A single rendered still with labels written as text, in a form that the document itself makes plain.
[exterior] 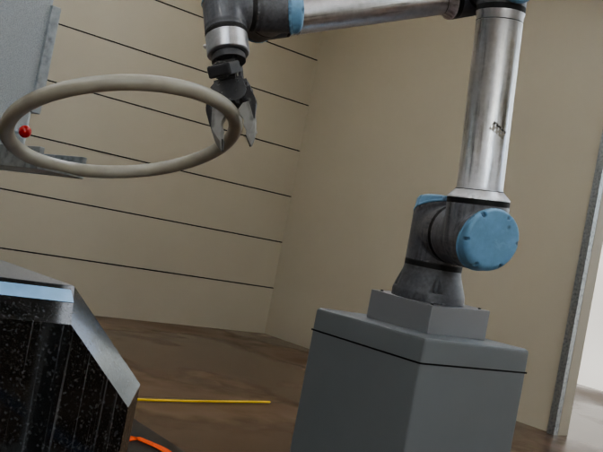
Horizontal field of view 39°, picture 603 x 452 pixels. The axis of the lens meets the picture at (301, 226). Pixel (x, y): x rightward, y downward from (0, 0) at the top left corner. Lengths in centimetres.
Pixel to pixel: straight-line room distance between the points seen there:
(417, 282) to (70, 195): 591
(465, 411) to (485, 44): 87
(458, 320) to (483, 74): 61
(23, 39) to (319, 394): 118
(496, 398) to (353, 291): 594
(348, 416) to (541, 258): 472
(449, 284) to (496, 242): 22
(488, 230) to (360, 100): 660
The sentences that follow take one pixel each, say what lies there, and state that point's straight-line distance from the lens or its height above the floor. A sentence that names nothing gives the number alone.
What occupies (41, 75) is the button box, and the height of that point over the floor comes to 131.
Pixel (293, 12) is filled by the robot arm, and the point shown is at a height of 149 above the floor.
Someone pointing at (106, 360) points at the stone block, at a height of 64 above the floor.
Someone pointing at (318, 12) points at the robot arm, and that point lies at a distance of 202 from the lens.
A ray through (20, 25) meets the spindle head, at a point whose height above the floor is 142.
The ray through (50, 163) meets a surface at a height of 107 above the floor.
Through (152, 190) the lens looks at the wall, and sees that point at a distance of 815.
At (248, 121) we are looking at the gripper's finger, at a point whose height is 123.
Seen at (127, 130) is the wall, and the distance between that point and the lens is 802.
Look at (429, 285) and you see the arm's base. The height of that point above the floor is 96.
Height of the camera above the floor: 100
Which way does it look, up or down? 1 degrees up
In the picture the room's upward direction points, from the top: 11 degrees clockwise
